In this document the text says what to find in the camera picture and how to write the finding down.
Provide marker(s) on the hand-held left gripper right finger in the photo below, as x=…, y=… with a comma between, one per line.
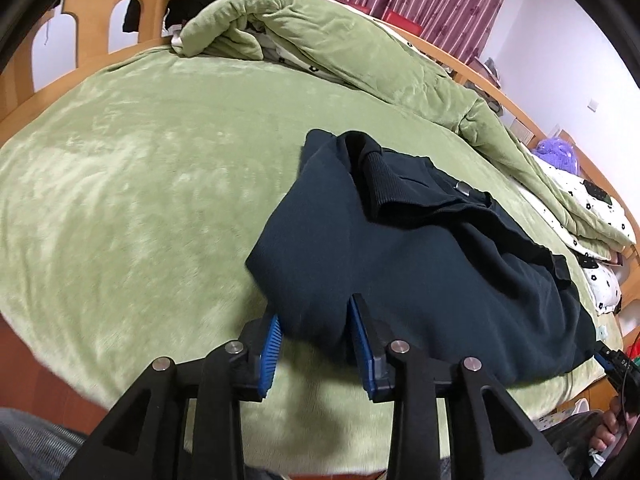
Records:
x=361, y=350

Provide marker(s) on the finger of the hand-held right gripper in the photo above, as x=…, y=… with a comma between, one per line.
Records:
x=601, y=360

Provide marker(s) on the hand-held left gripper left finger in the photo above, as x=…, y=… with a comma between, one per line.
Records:
x=270, y=355

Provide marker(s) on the black sweatshirt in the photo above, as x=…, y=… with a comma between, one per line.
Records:
x=400, y=270

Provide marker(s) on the person's right hand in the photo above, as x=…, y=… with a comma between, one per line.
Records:
x=607, y=432

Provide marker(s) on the white floral cloth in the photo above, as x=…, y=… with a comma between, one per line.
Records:
x=580, y=195

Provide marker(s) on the purple plush toy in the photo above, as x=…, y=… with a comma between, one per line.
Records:
x=557, y=152

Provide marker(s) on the white slatted panel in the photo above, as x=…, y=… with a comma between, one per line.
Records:
x=522, y=130

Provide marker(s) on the green plush quilt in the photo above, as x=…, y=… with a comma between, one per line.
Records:
x=350, y=45

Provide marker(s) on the white wall socket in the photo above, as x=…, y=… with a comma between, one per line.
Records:
x=592, y=104

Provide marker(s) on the wooden bed frame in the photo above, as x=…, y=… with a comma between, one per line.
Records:
x=95, y=25

